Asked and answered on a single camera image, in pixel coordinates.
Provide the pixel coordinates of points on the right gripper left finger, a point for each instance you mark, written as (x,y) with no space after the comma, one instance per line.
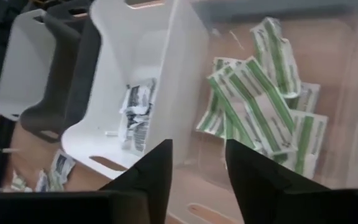
(154,180)

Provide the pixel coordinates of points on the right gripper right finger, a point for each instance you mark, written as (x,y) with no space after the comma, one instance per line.
(253,186)

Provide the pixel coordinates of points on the green striped bandage packet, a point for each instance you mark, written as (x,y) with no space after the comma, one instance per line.
(17,184)
(306,140)
(259,105)
(214,109)
(275,56)
(308,96)

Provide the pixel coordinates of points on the white plastic bin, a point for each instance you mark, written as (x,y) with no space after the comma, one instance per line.
(182,77)

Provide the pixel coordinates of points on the dark grey plastic bin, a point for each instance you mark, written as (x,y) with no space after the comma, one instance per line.
(70,77)

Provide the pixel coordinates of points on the clear plastic bin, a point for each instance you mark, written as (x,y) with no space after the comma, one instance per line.
(346,77)

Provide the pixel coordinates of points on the light grey plastic bin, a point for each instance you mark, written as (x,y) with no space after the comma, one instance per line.
(26,62)

